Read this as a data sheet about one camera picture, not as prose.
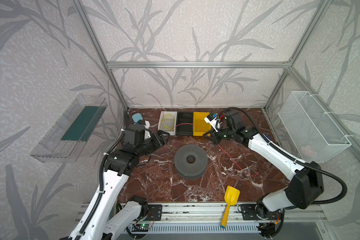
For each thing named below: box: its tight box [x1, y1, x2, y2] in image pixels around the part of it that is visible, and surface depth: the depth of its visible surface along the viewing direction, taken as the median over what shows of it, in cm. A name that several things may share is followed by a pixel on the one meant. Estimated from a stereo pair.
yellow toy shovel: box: [220, 185, 240, 229], surface depth 80 cm
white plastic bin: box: [158, 111, 178, 136], surface depth 107 cm
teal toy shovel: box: [131, 113, 143, 123], surface depth 118 cm
